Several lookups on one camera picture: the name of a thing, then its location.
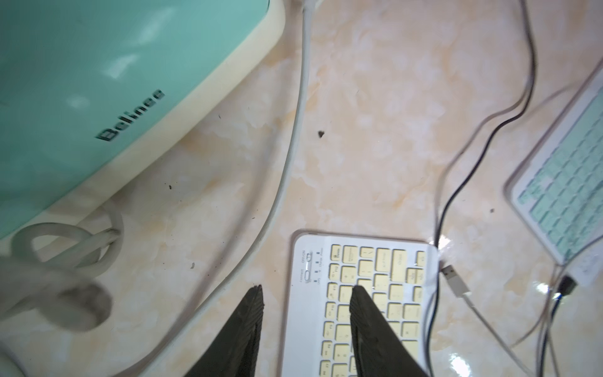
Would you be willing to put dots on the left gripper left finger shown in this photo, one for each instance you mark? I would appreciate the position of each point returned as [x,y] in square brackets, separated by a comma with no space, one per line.
[234,352]

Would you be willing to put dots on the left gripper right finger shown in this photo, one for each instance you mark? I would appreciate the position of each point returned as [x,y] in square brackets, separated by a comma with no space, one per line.
[377,350]

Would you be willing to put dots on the yellow wireless keyboard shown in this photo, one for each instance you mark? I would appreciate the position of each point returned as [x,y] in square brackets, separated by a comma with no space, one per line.
[400,276]

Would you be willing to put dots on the mint green toaster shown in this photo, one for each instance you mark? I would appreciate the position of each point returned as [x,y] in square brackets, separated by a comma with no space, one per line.
[81,81]

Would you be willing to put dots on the green wireless keyboard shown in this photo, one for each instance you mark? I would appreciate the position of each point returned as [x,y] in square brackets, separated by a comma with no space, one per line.
[557,190]

